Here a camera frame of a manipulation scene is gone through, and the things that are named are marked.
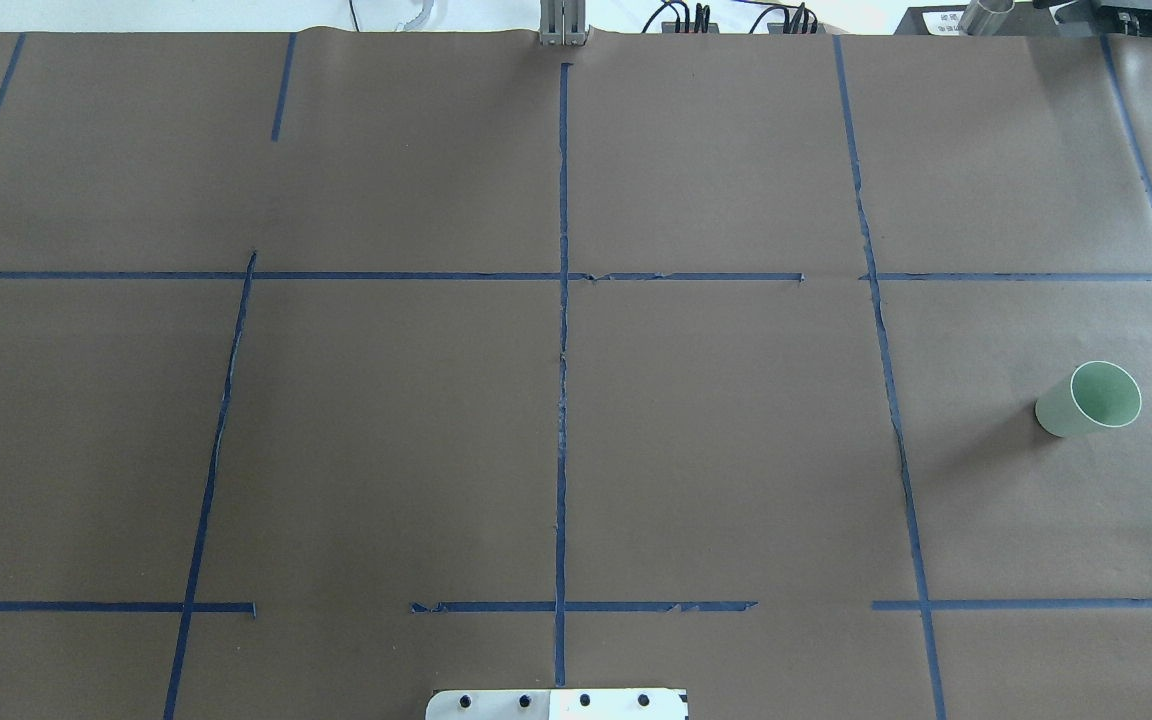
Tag green plastic cup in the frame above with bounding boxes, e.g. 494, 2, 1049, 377
1034, 361, 1143, 438

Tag silver metal cylinder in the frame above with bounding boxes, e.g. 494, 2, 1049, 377
958, 0, 1015, 37

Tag aluminium profile post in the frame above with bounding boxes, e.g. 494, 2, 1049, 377
538, 0, 589, 47

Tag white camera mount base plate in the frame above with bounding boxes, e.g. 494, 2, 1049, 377
424, 687, 690, 719

